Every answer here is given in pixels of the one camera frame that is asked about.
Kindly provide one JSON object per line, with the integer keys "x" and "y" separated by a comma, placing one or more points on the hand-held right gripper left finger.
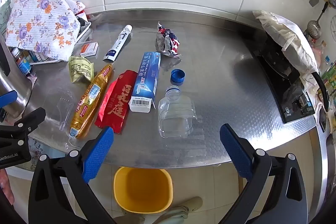
{"x": 98, "y": 154}

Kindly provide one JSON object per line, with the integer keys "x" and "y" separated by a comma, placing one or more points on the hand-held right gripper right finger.
{"x": 236, "y": 153}

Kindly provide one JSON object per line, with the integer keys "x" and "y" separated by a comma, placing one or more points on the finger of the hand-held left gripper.
{"x": 31, "y": 119}
{"x": 8, "y": 99}

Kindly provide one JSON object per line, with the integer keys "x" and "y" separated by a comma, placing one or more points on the gold sausage wrapper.
{"x": 90, "y": 100}

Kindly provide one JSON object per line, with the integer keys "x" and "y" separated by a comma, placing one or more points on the yellow plastic bin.
{"x": 143, "y": 187}

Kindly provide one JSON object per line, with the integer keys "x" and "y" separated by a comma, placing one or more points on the yellow-green small wrapper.
{"x": 80, "y": 69}

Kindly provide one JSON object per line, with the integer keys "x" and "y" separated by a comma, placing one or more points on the clear plastic bottle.
{"x": 176, "y": 113}

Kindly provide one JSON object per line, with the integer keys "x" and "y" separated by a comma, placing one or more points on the blue toothpaste box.
{"x": 147, "y": 77}

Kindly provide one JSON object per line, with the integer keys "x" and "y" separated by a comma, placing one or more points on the blue bottle cap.
{"x": 178, "y": 76}

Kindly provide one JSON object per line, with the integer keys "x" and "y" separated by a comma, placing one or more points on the stainless steel pot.
{"x": 13, "y": 87}

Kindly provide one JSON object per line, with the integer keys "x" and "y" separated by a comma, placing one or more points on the clear plastic packaging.
{"x": 61, "y": 108}

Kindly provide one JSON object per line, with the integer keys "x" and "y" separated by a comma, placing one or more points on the blue label bottle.
{"x": 24, "y": 66}

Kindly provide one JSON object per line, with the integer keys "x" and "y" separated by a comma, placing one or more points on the brown medicine bottle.
{"x": 16, "y": 53}

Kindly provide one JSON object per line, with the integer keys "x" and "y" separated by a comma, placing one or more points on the red foil wrapper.
{"x": 116, "y": 100}

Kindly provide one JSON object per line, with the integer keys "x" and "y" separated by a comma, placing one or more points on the black gas stove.
{"x": 288, "y": 98}

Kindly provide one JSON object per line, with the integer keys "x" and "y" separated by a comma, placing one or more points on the orange white small box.
{"x": 89, "y": 49}

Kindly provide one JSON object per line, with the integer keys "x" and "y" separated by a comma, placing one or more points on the floral cloth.
{"x": 42, "y": 14}

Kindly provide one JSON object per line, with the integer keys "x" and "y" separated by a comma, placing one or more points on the white tray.
{"x": 85, "y": 28}

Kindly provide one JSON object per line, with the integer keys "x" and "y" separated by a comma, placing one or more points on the white toothpaste tube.
{"x": 118, "y": 43}

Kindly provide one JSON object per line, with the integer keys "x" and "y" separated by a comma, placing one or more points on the crumpled silver snack wrapper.
{"x": 168, "y": 40}

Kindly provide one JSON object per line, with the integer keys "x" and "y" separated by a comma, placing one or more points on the white cloth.
{"x": 283, "y": 29}

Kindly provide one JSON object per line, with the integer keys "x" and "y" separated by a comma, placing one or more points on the metal slotted ladle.
{"x": 314, "y": 27}

